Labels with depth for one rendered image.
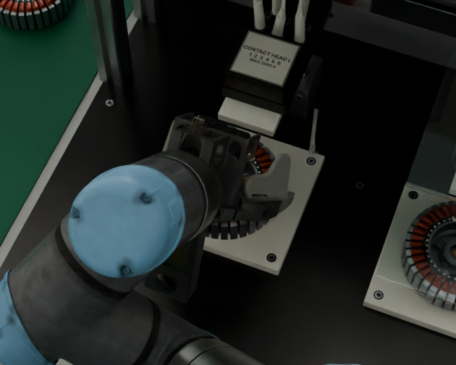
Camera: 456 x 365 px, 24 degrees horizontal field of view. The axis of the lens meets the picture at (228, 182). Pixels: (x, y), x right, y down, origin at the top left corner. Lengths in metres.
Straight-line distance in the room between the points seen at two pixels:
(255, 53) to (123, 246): 0.38
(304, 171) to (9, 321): 0.45
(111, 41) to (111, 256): 0.46
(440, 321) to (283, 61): 0.30
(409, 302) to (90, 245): 0.44
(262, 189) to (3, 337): 0.31
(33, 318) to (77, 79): 0.52
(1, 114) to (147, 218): 0.55
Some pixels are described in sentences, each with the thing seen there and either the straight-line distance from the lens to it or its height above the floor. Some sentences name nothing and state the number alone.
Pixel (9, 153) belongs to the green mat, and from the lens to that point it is 1.22.
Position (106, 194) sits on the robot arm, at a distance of 0.74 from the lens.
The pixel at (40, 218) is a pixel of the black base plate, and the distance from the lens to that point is 1.15.
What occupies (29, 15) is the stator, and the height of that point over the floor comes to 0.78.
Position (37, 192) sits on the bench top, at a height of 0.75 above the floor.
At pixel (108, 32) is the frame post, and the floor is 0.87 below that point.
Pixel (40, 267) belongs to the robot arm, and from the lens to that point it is 0.79.
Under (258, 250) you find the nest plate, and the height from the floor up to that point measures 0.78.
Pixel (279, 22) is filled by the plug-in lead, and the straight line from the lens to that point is 1.08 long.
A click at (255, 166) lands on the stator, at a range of 1.07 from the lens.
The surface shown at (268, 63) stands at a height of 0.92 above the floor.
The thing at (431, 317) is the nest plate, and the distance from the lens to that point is 1.09.
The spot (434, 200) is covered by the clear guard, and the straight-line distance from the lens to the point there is 0.82.
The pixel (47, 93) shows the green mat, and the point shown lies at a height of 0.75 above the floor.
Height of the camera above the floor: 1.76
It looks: 60 degrees down
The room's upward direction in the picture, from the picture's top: straight up
